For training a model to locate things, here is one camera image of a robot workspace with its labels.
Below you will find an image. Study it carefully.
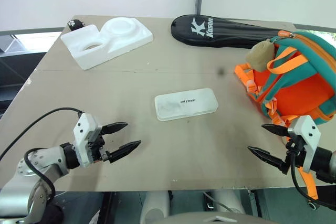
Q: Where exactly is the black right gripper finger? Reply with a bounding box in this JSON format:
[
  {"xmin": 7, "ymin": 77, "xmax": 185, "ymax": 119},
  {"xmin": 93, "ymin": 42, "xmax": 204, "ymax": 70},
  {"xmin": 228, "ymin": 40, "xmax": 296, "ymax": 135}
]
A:
[
  {"xmin": 261, "ymin": 123, "xmax": 290, "ymax": 138},
  {"xmin": 247, "ymin": 145, "xmax": 289, "ymax": 175}
]

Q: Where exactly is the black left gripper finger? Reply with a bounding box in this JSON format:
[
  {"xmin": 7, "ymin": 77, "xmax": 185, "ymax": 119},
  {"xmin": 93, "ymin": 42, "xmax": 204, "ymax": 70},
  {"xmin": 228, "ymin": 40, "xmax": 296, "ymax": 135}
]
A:
[
  {"xmin": 101, "ymin": 122, "xmax": 129, "ymax": 136},
  {"xmin": 106, "ymin": 140, "xmax": 142, "ymax": 164}
]

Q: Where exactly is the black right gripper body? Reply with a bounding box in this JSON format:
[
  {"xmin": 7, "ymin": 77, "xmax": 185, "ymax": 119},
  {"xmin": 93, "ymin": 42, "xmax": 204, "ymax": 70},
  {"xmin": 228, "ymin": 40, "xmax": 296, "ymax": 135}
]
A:
[{"xmin": 284, "ymin": 128, "xmax": 307, "ymax": 169}]

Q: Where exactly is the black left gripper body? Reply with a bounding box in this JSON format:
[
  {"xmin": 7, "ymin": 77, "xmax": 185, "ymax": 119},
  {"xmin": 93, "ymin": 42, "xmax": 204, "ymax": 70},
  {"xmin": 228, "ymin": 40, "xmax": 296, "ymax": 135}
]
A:
[{"xmin": 87, "ymin": 129, "xmax": 111, "ymax": 164}]

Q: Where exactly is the orange and teal backpack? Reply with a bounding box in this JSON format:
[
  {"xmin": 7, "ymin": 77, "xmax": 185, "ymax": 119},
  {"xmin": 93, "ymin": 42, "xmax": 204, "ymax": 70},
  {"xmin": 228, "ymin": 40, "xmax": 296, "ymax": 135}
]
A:
[{"xmin": 234, "ymin": 30, "xmax": 336, "ymax": 200}]

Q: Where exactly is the white plastic case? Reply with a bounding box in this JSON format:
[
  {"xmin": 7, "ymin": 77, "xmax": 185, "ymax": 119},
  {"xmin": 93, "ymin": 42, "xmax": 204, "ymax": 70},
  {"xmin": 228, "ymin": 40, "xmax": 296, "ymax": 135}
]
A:
[{"xmin": 154, "ymin": 87, "xmax": 219, "ymax": 123}]

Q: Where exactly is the beige fabric pouch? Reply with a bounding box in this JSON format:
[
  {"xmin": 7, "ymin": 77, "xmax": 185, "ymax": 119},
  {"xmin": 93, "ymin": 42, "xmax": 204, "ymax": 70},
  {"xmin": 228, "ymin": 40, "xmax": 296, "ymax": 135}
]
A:
[{"xmin": 245, "ymin": 38, "xmax": 275, "ymax": 72}]

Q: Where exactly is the white rounded shape under table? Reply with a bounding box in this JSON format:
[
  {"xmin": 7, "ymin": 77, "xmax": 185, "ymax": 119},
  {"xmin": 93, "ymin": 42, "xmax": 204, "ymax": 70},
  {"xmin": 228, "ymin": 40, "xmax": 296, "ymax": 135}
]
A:
[
  {"xmin": 140, "ymin": 190, "xmax": 172, "ymax": 224},
  {"xmin": 209, "ymin": 189, "xmax": 245, "ymax": 215}
]

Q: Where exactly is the white foam packaging tray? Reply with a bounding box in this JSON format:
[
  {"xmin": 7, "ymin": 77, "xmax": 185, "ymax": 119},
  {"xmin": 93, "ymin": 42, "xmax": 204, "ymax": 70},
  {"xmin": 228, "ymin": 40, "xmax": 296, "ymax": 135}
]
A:
[{"xmin": 60, "ymin": 17, "xmax": 154, "ymax": 71}]

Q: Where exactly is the small black white-printed object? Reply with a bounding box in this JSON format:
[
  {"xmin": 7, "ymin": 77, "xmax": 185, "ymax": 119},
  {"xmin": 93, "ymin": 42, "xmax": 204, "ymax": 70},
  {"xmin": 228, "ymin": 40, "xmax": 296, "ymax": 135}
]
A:
[{"xmin": 66, "ymin": 19, "xmax": 85, "ymax": 31}]

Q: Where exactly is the black Kason racket bag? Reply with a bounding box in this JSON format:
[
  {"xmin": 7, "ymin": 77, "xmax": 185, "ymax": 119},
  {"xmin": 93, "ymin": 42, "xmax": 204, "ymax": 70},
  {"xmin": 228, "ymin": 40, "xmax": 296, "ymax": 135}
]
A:
[{"xmin": 170, "ymin": 14, "xmax": 295, "ymax": 50}]

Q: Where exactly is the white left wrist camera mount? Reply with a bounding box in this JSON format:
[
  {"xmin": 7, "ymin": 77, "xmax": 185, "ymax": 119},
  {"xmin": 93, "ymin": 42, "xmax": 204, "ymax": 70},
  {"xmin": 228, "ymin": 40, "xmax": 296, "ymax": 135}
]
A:
[{"xmin": 72, "ymin": 113, "xmax": 104, "ymax": 168}]

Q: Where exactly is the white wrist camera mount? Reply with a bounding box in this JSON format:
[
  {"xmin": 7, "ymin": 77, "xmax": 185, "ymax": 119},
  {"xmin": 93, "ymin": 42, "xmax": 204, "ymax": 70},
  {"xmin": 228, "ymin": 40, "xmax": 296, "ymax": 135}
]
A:
[
  {"xmin": 287, "ymin": 115, "xmax": 322, "ymax": 173},
  {"xmin": 72, "ymin": 113, "xmax": 104, "ymax": 168}
]

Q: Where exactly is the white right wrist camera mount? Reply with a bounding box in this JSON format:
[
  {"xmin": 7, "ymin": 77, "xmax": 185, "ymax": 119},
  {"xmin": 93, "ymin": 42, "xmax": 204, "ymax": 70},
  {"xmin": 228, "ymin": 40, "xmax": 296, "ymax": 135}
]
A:
[{"xmin": 287, "ymin": 115, "xmax": 322, "ymax": 173}]

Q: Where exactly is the grey cable under table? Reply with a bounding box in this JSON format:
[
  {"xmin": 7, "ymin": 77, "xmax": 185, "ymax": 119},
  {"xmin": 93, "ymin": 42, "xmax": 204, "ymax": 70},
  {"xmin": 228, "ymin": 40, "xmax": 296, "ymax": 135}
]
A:
[{"xmin": 203, "ymin": 191, "xmax": 238, "ymax": 213}]

